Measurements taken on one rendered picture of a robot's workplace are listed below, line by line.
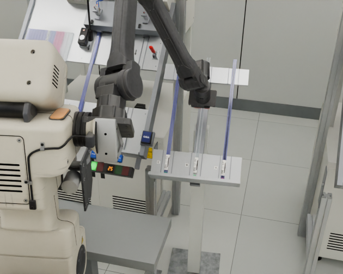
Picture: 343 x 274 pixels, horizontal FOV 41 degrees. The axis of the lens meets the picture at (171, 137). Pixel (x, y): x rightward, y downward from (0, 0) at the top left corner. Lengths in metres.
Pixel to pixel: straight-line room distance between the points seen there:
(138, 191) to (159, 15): 1.18
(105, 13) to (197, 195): 0.90
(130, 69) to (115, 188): 1.34
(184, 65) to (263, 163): 1.76
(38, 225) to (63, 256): 0.12
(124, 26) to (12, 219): 0.58
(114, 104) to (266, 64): 2.67
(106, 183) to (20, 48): 1.45
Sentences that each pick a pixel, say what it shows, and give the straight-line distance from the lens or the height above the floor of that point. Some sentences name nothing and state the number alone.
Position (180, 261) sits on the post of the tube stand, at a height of 0.01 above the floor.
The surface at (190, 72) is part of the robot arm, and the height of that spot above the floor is 1.14.
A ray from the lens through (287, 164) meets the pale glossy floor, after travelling 3.22.
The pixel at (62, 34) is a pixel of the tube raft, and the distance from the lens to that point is 2.19.
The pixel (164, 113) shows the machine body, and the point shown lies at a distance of 2.40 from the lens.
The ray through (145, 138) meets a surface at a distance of 1.84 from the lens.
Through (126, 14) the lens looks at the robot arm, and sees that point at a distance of 1.27.
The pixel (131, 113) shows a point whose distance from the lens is 1.94.
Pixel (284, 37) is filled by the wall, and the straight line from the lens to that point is 3.62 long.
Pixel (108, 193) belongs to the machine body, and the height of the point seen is 0.23.
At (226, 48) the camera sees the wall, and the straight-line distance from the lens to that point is 3.69.
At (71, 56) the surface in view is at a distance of 2.13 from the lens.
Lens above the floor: 1.72
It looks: 30 degrees down
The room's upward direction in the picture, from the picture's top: 1 degrees clockwise
